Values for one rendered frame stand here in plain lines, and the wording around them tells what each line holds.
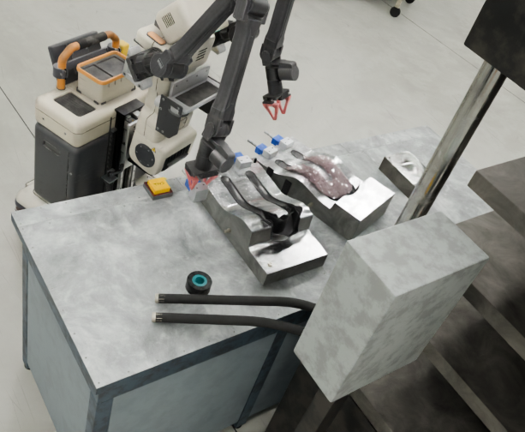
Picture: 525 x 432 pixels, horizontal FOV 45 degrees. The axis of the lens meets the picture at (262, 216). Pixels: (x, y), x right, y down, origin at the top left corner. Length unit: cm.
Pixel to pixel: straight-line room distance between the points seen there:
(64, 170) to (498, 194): 177
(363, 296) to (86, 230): 109
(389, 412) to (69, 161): 156
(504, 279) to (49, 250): 132
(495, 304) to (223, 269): 88
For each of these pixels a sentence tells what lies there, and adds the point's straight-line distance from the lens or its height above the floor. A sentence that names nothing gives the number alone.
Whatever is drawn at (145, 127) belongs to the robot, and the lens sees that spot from 251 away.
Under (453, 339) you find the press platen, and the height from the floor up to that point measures 104.
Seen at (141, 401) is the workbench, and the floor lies 58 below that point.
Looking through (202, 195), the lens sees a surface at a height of 93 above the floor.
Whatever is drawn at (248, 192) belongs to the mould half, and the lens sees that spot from 227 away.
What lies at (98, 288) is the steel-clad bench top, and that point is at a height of 80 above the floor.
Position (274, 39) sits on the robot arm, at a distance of 238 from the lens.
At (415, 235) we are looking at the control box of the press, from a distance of 142.
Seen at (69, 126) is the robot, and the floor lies 79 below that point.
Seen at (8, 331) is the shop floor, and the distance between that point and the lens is 286.
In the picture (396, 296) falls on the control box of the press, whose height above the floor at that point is 147.
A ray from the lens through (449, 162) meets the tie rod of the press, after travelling 157.
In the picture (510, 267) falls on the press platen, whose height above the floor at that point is 129.
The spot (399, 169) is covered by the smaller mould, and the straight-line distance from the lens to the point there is 271.
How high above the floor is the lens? 232
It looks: 41 degrees down
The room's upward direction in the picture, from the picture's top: 19 degrees clockwise
